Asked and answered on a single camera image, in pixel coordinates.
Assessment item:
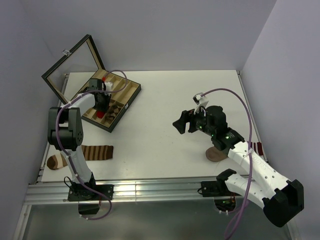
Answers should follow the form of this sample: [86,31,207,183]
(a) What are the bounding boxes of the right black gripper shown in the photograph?
[172,104,215,137]

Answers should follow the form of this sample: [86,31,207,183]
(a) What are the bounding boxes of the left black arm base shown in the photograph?
[67,184,114,216]

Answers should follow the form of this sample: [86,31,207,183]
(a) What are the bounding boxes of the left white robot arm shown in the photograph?
[47,78,113,200]

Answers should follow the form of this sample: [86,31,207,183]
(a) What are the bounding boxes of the aluminium frame rail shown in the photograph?
[23,177,216,206]

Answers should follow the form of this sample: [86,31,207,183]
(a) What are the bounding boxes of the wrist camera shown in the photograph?
[192,92,209,114]
[103,81,113,92]

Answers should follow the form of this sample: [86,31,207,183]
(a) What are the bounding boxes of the black compartment display box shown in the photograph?
[41,34,142,133]

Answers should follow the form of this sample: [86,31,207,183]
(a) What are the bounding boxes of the red christmas sock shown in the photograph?
[96,111,106,119]

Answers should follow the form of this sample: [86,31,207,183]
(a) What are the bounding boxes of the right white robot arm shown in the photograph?
[172,106,304,227]

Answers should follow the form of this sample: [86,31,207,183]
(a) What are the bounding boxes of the tan sock maroon stripes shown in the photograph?
[205,141,264,163]

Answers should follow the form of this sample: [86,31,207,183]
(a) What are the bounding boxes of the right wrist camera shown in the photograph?
[192,92,209,114]

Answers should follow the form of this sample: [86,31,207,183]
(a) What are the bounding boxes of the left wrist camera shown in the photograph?
[103,81,113,92]

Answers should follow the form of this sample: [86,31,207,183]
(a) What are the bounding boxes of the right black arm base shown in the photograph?
[197,180,238,213]

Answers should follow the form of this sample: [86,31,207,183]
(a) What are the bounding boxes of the brown striped sock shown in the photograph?
[46,145,114,170]

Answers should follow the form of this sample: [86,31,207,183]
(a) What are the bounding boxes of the tan argyle sock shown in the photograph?
[104,104,122,124]

